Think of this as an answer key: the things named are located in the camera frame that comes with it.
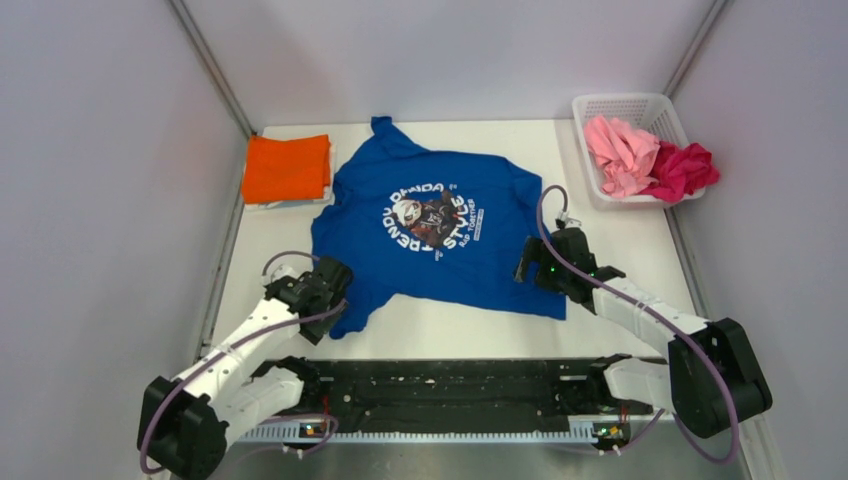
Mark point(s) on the white slotted cable duct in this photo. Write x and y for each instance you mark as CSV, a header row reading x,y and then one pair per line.
x,y
295,432

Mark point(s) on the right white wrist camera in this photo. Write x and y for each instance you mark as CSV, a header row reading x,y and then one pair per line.
x,y
564,220

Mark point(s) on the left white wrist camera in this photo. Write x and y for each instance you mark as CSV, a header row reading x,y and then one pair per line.
x,y
276,273

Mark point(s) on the blue t shirt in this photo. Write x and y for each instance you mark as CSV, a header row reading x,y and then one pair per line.
x,y
441,225

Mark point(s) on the light pink t shirt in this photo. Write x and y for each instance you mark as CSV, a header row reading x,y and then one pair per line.
x,y
624,154

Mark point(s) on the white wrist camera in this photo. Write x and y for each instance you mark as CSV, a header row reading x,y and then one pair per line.
x,y
564,220
276,273

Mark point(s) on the corner aluminium post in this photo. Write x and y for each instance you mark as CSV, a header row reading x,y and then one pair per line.
x,y
210,65
707,25

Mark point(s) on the white plastic basket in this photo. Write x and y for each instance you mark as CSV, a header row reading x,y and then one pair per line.
x,y
651,112

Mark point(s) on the folded orange t shirt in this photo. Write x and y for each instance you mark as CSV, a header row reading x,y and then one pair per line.
x,y
285,169

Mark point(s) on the magenta t shirt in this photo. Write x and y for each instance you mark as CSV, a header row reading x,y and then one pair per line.
x,y
678,172

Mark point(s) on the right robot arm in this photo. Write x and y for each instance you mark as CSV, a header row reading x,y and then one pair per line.
x,y
709,375

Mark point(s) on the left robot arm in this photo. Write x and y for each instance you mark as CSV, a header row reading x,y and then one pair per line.
x,y
189,422

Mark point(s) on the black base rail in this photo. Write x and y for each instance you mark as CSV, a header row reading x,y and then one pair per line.
x,y
455,396

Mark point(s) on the left corner aluminium post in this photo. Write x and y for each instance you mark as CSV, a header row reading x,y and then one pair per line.
x,y
210,65

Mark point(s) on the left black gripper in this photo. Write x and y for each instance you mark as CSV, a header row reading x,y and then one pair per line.
x,y
313,331

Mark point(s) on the right corner aluminium post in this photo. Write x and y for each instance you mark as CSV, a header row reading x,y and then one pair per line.
x,y
707,25

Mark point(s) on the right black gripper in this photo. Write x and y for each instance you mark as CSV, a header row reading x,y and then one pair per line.
x,y
532,252

